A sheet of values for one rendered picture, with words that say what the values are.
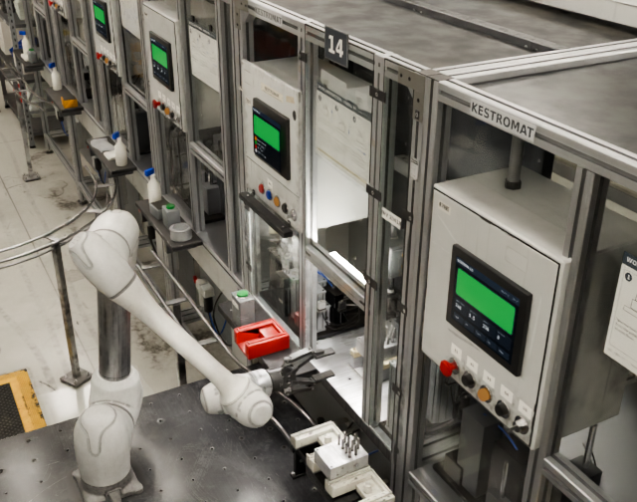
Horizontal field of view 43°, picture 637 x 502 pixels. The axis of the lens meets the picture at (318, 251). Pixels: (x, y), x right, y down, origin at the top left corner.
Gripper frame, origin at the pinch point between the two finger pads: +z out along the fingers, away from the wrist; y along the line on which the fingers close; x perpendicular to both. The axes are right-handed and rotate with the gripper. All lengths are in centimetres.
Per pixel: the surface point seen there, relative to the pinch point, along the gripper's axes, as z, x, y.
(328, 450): -13.9, -27.8, -8.2
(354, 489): -10.5, -37.1, -16.6
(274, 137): -1, 34, 65
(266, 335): -6.6, 31.3, -5.5
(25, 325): -66, 234, -100
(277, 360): -7.1, 21.5, -9.7
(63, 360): -54, 190, -100
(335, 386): 3.4, -0.7, -9.8
